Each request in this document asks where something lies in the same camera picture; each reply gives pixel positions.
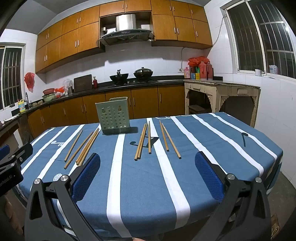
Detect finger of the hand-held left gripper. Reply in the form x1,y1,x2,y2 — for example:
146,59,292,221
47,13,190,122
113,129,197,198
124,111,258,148
0,145,10,161
0,142,33,172

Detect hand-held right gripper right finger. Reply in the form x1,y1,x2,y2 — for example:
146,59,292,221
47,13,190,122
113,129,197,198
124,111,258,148
194,151,271,241

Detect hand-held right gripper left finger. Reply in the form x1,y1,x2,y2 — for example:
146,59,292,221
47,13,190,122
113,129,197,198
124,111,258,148
24,152,101,241

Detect green perforated chopstick holder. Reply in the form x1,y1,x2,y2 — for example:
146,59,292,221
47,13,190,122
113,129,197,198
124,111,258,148
95,97,129,135

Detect blue white striped tablecloth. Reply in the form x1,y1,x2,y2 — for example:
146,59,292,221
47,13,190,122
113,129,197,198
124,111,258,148
18,112,284,239

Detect wooden crate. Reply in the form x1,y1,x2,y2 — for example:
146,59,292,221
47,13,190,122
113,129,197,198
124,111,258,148
188,105,206,114

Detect hanging red plastic bag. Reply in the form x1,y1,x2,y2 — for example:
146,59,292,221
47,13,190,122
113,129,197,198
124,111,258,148
24,72,36,93

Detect barred window beside sink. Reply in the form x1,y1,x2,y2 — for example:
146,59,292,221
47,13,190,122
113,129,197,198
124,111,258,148
0,45,25,110

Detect black kitchen countertop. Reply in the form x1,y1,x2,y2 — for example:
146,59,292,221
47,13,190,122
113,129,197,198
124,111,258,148
0,75,185,130

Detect old white wooden table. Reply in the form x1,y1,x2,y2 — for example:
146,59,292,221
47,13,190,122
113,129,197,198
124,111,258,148
184,79,261,128

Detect dark wooden cutting board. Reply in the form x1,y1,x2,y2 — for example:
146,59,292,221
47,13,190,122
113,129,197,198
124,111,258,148
73,74,93,93

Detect wooden lower kitchen cabinets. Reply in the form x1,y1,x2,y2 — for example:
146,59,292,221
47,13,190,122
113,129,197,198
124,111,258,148
27,85,186,139

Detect black wok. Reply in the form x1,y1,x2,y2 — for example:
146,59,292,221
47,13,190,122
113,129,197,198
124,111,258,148
109,69,129,84

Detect gas stove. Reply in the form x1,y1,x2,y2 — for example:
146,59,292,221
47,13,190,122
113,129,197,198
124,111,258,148
108,78,158,88

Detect red plastic bag over bottles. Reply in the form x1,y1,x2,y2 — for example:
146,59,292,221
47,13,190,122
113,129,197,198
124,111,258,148
188,56,210,66

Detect black pot with lid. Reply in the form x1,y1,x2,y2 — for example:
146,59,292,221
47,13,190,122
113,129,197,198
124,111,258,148
133,67,153,80

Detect large barred window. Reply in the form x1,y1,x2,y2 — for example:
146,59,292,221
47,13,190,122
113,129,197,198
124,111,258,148
221,0,296,79

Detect steel range hood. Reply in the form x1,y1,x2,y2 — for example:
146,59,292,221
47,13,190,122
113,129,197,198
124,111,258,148
99,14,155,45

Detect wooden upper wall cabinets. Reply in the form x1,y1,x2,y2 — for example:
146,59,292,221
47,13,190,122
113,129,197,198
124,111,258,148
35,0,213,75

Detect wall cable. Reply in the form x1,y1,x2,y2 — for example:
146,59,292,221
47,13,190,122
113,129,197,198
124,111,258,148
178,14,226,72

